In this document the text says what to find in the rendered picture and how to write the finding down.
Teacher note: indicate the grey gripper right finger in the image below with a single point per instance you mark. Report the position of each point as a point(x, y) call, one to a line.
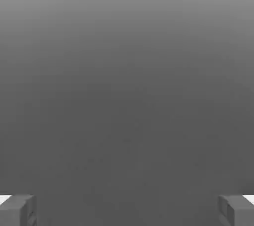
point(238, 211)

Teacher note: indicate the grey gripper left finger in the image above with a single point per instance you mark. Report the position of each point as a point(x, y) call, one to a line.
point(15, 211)

